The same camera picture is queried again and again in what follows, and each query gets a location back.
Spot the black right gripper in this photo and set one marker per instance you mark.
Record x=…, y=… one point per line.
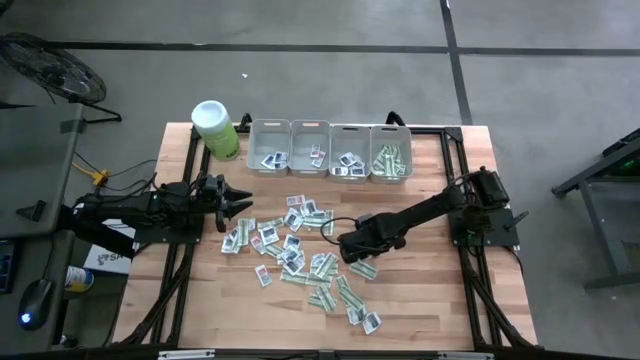
x=362, y=245

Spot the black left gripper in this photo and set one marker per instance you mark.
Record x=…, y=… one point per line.
x=207, y=207

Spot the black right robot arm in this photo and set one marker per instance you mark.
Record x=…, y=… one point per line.
x=430, y=207

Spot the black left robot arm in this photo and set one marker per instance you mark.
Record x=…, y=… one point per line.
x=130, y=207

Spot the green wipes canister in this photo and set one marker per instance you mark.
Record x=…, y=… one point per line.
x=220, y=137

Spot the light grey plastic bin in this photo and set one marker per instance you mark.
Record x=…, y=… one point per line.
x=270, y=137
x=392, y=136
x=350, y=140
x=305, y=137

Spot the yellow power plug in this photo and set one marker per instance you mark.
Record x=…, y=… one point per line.
x=101, y=176

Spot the white printed cardboard box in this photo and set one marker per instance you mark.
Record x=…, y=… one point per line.
x=107, y=260

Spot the white yellow can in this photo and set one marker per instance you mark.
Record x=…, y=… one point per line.
x=79, y=279

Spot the grey side desk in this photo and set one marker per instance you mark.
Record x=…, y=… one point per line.
x=35, y=160

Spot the black floor fan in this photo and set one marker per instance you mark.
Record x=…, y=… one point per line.
x=55, y=70

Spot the black computer mouse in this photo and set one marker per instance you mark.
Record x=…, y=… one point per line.
x=36, y=302

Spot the black keyboard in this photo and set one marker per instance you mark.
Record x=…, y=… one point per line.
x=6, y=270

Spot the black metal cart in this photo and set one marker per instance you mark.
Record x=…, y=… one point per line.
x=627, y=160

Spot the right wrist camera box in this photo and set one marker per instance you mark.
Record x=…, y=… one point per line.
x=364, y=221

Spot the silver metal bracket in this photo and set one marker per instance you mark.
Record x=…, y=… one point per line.
x=465, y=356
x=186, y=355

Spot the black desk bracket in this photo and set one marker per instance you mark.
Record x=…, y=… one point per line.
x=32, y=210

